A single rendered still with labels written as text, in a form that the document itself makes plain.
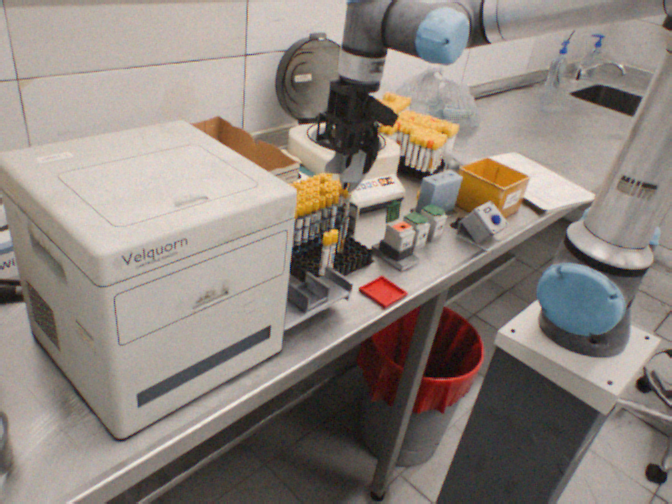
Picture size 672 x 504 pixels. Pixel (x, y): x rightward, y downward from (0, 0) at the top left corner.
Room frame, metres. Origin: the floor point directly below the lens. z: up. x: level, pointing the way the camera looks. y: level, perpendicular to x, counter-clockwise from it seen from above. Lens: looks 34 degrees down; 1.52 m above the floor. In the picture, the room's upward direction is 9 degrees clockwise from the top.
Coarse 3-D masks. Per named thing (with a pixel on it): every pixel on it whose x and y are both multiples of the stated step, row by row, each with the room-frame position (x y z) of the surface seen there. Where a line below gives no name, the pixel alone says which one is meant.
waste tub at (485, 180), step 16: (480, 160) 1.37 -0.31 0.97; (464, 176) 1.29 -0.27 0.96; (480, 176) 1.39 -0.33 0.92; (496, 176) 1.38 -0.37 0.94; (512, 176) 1.35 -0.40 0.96; (528, 176) 1.32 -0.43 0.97; (464, 192) 1.28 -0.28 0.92; (480, 192) 1.26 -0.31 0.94; (496, 192) 1.23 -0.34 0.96; (512, 192) 1.26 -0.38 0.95; (464, 208) 1.28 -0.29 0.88; (512, 208) 1.29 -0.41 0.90
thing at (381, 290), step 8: (376, 280) 0.90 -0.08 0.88; (384, 280) 0.91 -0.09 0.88; (360, 288) 0.87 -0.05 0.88; (368, 288) 0.88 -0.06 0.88; (376, 288) 0.88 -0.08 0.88; (384, 288) 0.89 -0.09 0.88; (392, 288) 0.89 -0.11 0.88; (400, 288) 0.89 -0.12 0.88; (368, 296) 0.85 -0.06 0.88; (376, 296) 0.86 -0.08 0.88; (384, 296) 0.86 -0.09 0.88; (392, 296) 0.87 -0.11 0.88; (400, 296) 0.86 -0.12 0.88; (384, 304) 0.83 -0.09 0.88
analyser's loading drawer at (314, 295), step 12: (312, 276) 0.79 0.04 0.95; (324, 276) 0.84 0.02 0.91; (336, 276) 0.83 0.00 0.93; (288, 288) 0.76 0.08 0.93; (300, 288) 0.79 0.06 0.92; (312, 288) 0.79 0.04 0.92; (324, 288) 0.77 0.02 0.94; (336, 288) 0.81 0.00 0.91; (348, 288) 0.81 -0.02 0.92; (288, 300) 0.75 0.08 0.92; (300, 300) 0.74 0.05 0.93; (312, 300) 0.76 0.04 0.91; (324, 300) 0.76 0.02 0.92; (336, 300) 0.78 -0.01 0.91; (348, 300) 0.80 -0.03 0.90; (288, 312) 0.72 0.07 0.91; (300, 312) 0.73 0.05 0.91; (312, 312) 0.73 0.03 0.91; (288, 324) 0.69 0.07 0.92
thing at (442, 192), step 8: (432, 176) 1.23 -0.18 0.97; (440, 176) 1.23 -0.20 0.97; (448, 176) 1.24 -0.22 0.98; (456, 176) 1.25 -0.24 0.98; (424, 184) 1.20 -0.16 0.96; (432, 184) 1.19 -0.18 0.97; (440, 184) 1.19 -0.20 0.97; (448, 184) 1.22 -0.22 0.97; (456, 184) 1.24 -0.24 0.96; (424, 192) 1.20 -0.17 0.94; (432, 192) 1.18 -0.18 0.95; (440, 192) 1.20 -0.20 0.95; (448, 192) 1.22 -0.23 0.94; (456, 192) 1.25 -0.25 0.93; (424, 200) 1.19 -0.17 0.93; (432, 200) 1.18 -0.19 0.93; (440, 200) 1.20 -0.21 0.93; (448, 200) 1.23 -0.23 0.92; (416, 208) 1.21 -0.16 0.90; (448, 208) 1.24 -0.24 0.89; (448, 216) 1.22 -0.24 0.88
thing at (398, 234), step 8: (392, 224) 1.01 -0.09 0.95; (400, 224) 1.01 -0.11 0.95; (392, 232) 0.99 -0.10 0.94; (400, 232) 0.98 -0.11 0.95; (408, 232) 1.00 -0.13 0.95; (384, 240) 1.01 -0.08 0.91; (392, 240) 0.99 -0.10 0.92; (400, 240) 0.98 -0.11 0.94; (408, 240) 0.99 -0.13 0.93; (400, 248) 0.98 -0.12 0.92
